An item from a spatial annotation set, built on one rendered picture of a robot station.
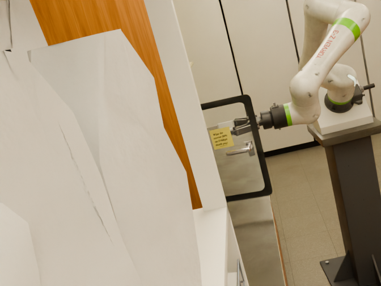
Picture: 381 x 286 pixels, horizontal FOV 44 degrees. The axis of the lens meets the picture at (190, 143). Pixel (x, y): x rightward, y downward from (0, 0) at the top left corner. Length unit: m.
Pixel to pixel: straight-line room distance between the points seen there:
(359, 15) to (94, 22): 1.04
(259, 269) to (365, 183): 1.28
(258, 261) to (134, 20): 0.88
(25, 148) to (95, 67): 0.16
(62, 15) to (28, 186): 1.35
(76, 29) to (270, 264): 1.00
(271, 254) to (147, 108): 1.06
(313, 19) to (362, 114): 0.64
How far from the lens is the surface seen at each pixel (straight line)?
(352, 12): 2.06
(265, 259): 1.53
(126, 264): 0.46
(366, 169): 2.62
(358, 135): 2.48
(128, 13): 1.64
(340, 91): 2.38
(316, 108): 1.88
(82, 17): 1.68
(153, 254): 0.55
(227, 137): 1.74
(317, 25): 2.17
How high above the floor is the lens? 1.73
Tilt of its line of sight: 16 degrees down
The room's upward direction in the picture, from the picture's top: 16 degrees counter-clockwise
